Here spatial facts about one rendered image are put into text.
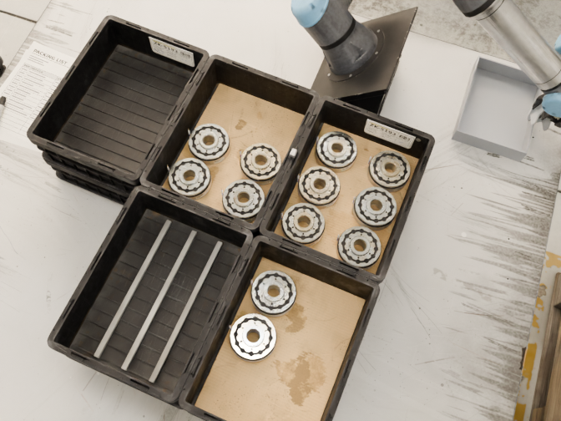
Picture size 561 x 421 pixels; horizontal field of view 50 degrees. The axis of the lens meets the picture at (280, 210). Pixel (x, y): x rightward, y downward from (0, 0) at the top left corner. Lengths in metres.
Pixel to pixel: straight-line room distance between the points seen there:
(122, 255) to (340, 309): 0.52
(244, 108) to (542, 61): 0.72
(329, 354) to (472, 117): 0.84
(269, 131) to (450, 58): 0.66
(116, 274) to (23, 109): 0.64
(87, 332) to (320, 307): 0.53
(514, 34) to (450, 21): 1.60
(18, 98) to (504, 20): 1.30
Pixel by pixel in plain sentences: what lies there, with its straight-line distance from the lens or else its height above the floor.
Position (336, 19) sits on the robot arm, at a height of 0.97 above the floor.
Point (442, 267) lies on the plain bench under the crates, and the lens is 1.63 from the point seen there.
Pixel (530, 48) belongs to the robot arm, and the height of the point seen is 1.15.
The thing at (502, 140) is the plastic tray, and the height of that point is 0.70.
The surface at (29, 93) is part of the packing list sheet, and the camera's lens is 1.90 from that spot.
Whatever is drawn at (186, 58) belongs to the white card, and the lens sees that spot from 1.63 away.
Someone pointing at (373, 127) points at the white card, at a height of 0.89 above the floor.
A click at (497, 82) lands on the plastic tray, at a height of 0.70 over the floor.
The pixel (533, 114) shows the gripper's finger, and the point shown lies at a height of 0.77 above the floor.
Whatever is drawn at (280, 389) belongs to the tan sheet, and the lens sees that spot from 1.37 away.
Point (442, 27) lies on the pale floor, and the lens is 2.96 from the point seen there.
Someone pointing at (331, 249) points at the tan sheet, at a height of 0.83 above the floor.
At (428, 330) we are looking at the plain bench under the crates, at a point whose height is 0.70.
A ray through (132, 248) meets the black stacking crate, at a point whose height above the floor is 0.83.
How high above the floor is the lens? 2.19
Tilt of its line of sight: 67 degrees down
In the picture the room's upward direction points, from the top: 5 degrees clockwise
